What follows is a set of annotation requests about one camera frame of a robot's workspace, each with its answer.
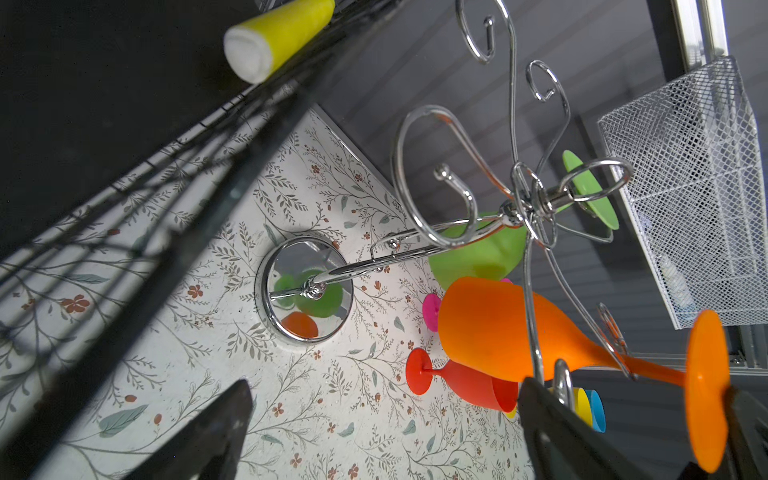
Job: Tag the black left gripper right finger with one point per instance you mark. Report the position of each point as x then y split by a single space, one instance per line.
561 446

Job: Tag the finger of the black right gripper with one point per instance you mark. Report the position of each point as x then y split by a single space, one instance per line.
746 448

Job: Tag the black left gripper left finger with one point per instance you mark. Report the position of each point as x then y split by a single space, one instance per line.
209 446

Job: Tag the yellow wine glass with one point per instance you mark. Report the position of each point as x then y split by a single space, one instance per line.
583 406

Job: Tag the blue wine glass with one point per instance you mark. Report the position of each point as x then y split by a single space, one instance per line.
597 410

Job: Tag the red wine glass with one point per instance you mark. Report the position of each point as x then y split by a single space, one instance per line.
472 386

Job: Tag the orange wine glass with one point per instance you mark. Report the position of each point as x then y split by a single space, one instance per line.
503 352

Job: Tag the pink wine glass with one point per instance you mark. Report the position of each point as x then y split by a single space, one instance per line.
431 312

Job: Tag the green wine glass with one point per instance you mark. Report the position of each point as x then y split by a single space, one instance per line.
495 256

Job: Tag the chrome wine glass rack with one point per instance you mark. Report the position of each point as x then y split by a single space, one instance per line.
306 278

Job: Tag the yellow marker pen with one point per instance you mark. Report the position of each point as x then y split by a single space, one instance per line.
257 48

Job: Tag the white wire mesh basket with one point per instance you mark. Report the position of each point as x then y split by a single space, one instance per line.
697 199

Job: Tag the black wire basket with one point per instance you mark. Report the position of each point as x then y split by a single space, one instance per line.
91 305

